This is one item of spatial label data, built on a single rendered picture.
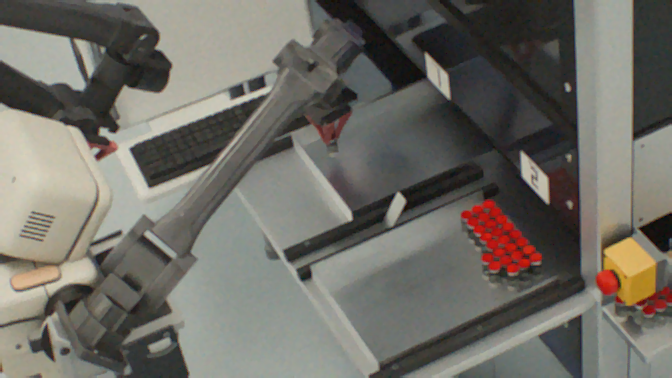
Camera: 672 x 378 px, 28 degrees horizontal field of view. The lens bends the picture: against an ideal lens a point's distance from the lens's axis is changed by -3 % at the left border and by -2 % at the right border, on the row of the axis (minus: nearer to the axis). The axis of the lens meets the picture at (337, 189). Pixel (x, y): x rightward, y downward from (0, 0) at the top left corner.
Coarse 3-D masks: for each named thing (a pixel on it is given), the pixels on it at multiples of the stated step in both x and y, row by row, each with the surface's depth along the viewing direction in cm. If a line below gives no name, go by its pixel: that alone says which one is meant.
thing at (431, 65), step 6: (426, 54) 250; (426, 60) 251; (432, 60) 249; (426, 66) 253; (432, 66) 250; (438, 66) 247; (432, 72) 251; (444, 72) 246; (432, 78) 252; (444, 78) 247; (438, 84) 251; (444, 84) 248; (444, 90) 249
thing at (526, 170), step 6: (522, 156) 227; (522, 162) 228; (528, 162) 225; (522, 168) 229; (528, 168) 226; (534, 168) 224; (528, 174) 227; (534, 174) 225; (540, 174) 222; (528, 180) 228; (534, 180) 226; (540, 180) 223; (546, 180) 221; (534, 186) 227; (540, 186) 224; (546, 186) 222; (540, 192) 225; (546, 192) 223; (546, 198) 224
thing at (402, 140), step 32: (416, 96) 268; (352, 128) 264; (384, 128) 262; (416, 128) 261; (448, 128) 260; (320, 160) 258; (352, 160) 256; (384, 160) 255; (416, 160) 254; (448, 160) 253; (480, 160) 248; (352, 192) 250; (384, 192) 249
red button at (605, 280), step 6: (606, 270) 208; (600, 276) 208; (606, 276) 207; (612, 276) 207; (600, 282) 208; (606, 282) 207; (612, 282) 207; (600, 288) 208; (606, 288) 207; (612, 288) 207; (606, 294) 208; (612, 294) 208
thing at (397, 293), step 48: (480, 192) 240; (384, 240) 236; (432, 240) 237; (336, 288) 232; (384, 288) 230; (432, 288) 229; (480, 288) 227; (528, 288) 226; (384, 336) 222; (432, 336) 216
